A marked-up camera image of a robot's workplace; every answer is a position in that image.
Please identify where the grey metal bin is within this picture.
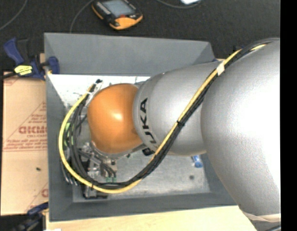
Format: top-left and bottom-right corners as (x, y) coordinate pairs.
(43, 32), (238, 221)

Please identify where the small blue object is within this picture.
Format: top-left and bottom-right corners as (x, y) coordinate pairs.
(191, 154), (203, 168)

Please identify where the brown cardboard board, red print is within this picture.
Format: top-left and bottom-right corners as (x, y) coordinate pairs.
(0, 71), (50, 217)

